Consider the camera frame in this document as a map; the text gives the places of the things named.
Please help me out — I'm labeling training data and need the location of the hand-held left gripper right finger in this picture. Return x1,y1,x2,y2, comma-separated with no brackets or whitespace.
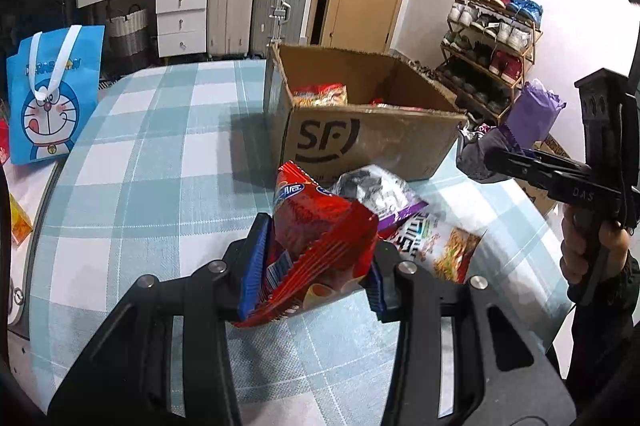
365,240,576,426

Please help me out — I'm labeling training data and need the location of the purple bag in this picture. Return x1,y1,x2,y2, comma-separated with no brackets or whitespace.
505,78,568,151

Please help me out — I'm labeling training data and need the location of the shoe rack with shoes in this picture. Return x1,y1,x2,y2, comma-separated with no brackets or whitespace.
437,0,543,127

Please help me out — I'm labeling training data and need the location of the brown cardboard box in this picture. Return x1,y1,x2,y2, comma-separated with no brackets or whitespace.
263,43,469,184

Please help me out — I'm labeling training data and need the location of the cream suitcase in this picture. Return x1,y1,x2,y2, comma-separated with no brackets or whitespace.
206,0,258,59

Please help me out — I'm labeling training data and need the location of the orange noodle snack packet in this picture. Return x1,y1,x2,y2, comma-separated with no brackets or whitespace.
291,83,348,107

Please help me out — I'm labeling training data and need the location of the person's right hand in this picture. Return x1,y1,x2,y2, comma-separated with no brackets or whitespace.
560,212,633,291

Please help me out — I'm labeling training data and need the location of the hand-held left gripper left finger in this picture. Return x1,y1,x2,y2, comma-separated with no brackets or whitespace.
47,212,273,426

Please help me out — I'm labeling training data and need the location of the person's right forearm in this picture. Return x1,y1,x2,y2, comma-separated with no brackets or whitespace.
545,256,640,407

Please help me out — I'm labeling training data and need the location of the white drawer cabinet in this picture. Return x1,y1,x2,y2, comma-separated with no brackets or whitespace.
76,0,210,59

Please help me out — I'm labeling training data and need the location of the large red chips bag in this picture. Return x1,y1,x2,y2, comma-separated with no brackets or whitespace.
235,161,380,329

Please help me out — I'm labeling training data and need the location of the wooden shoe rack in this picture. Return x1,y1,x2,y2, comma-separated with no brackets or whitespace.
434,0,543,127

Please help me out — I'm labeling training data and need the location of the small printed cardboard box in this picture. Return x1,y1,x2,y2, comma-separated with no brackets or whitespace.
517,133,573,217

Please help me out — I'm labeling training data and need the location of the silver snack packet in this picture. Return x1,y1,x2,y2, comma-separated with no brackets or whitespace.
332,165,430,241

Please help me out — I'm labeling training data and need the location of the blue cartoon tote bag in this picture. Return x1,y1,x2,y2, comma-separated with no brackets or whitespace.
6,24,106,167

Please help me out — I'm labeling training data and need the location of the white red noodle packet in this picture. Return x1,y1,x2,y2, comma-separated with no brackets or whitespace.
392,213,483,284

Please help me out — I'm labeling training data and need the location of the woven laundry basket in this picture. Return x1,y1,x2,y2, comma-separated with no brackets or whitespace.
107,4,151,56

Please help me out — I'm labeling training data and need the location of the yellow packet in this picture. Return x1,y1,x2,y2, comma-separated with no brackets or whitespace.
9,193,33,247

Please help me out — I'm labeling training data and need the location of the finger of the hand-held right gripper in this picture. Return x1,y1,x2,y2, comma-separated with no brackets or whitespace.
522,148,593,174
482,146,556,197

